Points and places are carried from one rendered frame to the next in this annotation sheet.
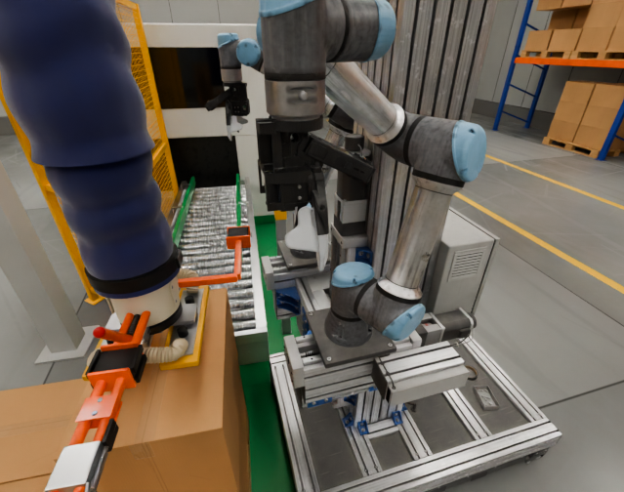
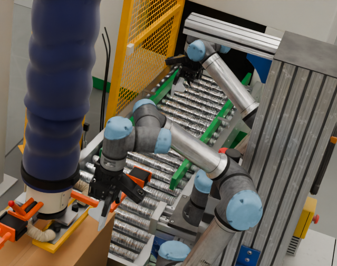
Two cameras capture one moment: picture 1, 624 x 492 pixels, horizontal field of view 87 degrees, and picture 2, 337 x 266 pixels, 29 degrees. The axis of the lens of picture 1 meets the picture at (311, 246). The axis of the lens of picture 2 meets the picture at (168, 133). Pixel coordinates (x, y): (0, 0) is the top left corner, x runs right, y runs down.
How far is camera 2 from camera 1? 1.63 m
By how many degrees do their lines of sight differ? 23
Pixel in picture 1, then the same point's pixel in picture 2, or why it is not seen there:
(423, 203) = (211, 228)
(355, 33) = (140, 148)
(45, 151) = (30, 102)
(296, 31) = (109, 145)
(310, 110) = (111, 169)
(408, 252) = (194, 253)
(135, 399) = (10, 253)
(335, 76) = not seen: hidden behind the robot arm
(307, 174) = (106, 189)
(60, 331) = not seen: outside the picture
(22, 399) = not seen: outside the picture
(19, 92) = (31, 77)
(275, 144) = (98, 172)
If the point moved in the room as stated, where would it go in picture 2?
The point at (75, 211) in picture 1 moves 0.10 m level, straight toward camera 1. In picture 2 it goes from (31, 132) to (28, 148)
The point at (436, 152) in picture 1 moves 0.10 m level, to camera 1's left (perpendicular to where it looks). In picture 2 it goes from (223, 201) to (197, 187)
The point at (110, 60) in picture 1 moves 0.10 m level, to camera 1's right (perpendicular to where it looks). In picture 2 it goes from (77, 74) to (100, 86)
